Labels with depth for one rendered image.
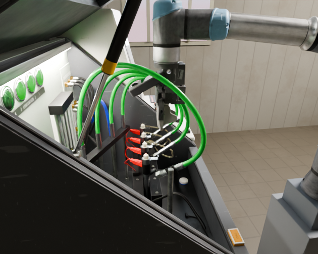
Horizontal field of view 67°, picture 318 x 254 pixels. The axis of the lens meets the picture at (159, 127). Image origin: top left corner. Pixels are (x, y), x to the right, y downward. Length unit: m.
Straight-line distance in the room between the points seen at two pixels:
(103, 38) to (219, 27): 0.53
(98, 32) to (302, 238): 1.11
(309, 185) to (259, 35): 0.61
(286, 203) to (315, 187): 0.17
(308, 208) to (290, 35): 0.64
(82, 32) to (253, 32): 0.63
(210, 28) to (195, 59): 2.45
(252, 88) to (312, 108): 1.05
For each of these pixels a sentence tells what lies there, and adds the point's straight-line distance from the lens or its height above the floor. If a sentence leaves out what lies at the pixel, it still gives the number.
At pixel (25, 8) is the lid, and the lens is 0.39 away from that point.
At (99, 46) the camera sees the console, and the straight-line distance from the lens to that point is 1.05.
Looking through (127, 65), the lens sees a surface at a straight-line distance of 0.61.
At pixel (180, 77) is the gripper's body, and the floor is 1.37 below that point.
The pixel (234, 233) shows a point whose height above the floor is 0.96.
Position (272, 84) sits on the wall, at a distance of 3.65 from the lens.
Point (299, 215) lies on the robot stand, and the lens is 1.16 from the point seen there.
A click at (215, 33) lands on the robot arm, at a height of 1.49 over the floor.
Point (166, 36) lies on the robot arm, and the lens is 0.65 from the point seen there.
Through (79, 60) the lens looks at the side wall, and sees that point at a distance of 1.03.
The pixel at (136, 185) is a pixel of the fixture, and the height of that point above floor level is 0.98.
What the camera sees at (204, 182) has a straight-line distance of 0.96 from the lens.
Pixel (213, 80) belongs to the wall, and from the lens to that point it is 3.23.
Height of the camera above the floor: 1.53
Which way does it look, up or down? 25 degrees down
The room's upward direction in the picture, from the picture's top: straight up
